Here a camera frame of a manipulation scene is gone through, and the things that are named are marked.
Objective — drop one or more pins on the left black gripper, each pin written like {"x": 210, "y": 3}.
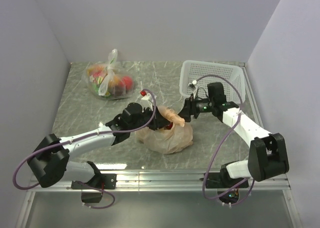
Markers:
{"x": 159, "y": 121}

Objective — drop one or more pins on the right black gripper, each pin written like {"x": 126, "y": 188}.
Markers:
{"x": 189, "y": 108}

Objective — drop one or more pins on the red fake apple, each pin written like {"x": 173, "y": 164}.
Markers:
{"x": 169, "y": 127}

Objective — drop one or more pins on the beige plastic bag orange prints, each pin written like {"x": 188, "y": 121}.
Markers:
{"x": 166, "y": 141}

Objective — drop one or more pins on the white perforated plastic basket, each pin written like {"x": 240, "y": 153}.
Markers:
{"x": 231, "y": 77}

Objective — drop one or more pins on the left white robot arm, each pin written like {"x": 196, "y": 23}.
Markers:
{"x": 51, "y": 162}

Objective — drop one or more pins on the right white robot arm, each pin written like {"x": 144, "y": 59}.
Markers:
{"x": 267, "y": 151}

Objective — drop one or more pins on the clear tied bag of fruits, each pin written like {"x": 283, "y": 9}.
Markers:
{"x": 109, "y": 80}

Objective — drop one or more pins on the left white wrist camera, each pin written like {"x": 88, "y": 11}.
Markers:
{"x": 146, "y": 100}

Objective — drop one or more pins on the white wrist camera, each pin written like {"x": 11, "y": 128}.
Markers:
{"x": 146, "y": 100}
{"x": 193, "y": 85}

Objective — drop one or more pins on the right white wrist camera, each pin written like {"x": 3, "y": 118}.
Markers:
{"x": 193, "y": 85}

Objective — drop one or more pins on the aluminium front rail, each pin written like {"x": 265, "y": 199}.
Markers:
{"x": 176, "y": 180}

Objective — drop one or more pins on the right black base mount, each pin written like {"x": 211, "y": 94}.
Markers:
{"x": 215, "y": 181}

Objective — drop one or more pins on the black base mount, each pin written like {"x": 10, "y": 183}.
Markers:
{"x": 92, "y": 191}
{"x": 215, "y": 181}

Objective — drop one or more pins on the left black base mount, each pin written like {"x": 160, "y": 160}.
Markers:
{"x": 92, "y": 191}

